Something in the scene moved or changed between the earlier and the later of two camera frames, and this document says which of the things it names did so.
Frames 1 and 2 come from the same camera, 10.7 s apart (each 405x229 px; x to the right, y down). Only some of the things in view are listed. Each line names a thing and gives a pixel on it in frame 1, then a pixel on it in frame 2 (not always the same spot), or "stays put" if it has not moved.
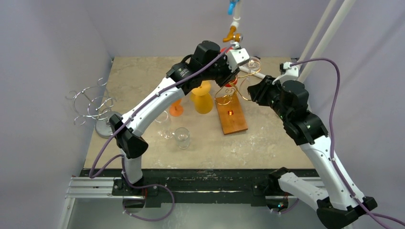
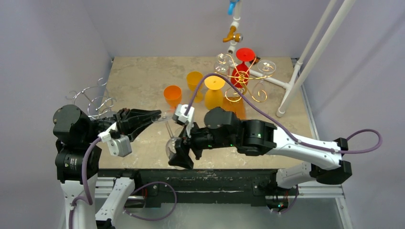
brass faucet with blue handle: x=233 y=36 stays put
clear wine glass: x=165 y=130 → x=166 y=116
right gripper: x=257 y=91 → x=187 y=142
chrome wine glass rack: x=93 y=102 stays put
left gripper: x=229 y=75 → x=125 y=116
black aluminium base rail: x=170 y=187 stays put
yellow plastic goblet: x=201 y=98 → x=213 y=97
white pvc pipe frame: x=322 y=44 stays put
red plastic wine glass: x=233 y=82 → x=240 y=74
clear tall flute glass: x=253 y=63 → x=260 y=92
